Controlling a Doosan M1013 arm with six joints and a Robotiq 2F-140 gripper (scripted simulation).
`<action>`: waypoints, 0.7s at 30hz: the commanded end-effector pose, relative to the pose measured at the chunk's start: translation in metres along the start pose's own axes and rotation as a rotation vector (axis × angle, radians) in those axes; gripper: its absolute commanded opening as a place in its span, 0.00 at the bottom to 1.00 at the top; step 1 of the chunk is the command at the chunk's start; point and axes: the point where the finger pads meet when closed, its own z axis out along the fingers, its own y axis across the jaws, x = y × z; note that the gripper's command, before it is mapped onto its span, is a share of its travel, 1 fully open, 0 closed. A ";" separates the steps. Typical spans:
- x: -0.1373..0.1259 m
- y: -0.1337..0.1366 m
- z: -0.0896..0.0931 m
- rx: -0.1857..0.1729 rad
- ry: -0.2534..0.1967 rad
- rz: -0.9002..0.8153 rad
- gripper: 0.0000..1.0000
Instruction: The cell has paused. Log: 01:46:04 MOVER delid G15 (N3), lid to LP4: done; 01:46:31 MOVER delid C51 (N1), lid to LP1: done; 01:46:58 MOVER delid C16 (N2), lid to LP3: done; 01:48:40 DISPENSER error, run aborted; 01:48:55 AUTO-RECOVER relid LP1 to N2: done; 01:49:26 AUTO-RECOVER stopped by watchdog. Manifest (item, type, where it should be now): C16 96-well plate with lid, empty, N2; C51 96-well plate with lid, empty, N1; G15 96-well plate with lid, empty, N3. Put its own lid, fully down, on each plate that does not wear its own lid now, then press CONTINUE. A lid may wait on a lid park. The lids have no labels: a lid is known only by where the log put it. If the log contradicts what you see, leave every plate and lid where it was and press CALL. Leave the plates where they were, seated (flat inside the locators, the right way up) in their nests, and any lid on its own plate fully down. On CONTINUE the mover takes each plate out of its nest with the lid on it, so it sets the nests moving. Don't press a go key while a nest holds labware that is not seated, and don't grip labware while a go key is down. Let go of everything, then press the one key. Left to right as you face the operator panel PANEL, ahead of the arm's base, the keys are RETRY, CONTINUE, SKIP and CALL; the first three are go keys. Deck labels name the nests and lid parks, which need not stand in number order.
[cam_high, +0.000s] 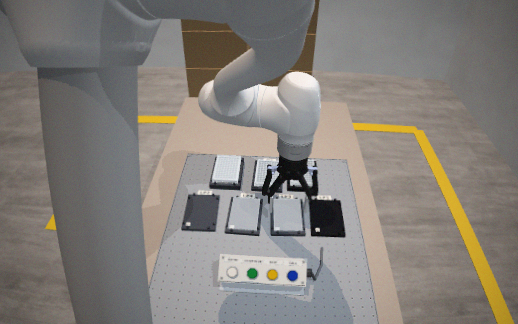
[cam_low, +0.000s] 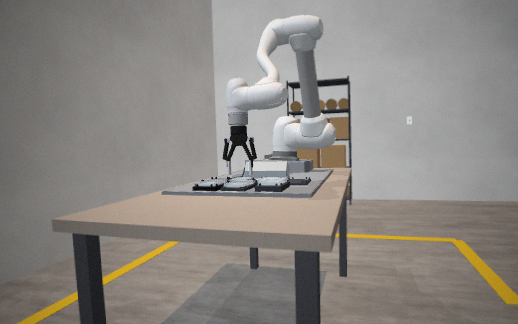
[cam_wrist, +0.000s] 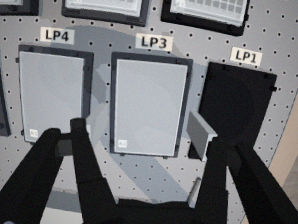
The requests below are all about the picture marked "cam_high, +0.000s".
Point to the white button panel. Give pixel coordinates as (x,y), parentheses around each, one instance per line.
(287,274)

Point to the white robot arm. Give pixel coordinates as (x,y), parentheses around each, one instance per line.
(89,52)

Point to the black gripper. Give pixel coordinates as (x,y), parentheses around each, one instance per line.
(285,169)

